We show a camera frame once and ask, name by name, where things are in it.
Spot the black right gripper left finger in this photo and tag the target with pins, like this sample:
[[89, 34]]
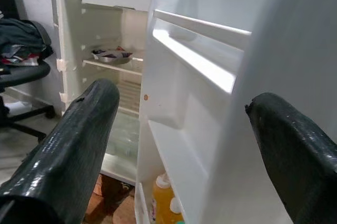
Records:
[[65, 155]]

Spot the dark clothes pile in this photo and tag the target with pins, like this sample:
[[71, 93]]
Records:
[[18, 34]]

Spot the black office chair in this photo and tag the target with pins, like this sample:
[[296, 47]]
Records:
[[26, 72]]

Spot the clear crisper drawer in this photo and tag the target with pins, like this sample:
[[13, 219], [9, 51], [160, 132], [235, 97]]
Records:
[[123, 134]]

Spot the glass fridge shelf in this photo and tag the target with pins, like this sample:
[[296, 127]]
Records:
[[113, 67]]

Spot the steel bowl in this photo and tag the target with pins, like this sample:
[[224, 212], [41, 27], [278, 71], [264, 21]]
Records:
[[116, 60]]

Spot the small fridge door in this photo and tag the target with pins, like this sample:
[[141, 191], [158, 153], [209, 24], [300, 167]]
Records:
[[205, 76]]

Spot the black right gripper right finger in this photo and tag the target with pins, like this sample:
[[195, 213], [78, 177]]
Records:
[[297, 168]]

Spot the orange juice bottle white cap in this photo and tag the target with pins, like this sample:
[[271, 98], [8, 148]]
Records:
[[176, 205]]

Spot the orange liquid plastic bottle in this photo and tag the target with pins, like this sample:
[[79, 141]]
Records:
[[162, 200]]

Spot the small fridge cabinet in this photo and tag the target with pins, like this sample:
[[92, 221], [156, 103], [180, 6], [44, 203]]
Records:
[[68, 37]]

